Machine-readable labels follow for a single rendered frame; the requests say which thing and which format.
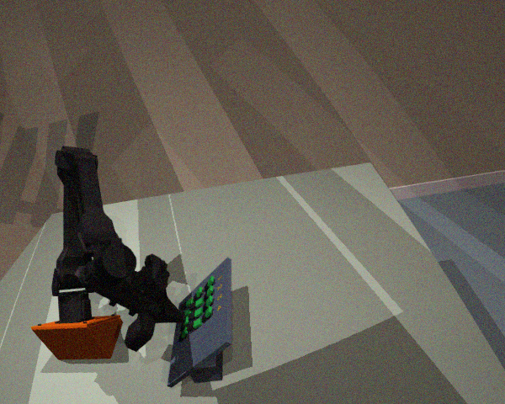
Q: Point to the blue-grey switch panel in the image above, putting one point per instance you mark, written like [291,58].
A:
[199,341]

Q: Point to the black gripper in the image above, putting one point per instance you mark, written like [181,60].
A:
[157,309]

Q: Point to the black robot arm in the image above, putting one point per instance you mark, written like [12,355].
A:
[89,232]

